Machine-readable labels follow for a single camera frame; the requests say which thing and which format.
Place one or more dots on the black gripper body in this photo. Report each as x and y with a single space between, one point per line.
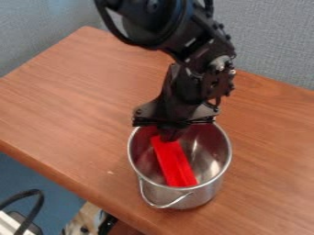
179 106

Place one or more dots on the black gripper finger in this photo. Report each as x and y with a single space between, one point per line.
179 132
166 134

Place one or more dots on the red plastic block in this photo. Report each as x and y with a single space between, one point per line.
174 163

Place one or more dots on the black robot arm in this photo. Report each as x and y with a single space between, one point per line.
178 27

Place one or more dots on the metal pot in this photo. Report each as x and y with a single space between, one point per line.
207 147

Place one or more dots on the grey device under table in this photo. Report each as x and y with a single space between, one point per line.
11 220

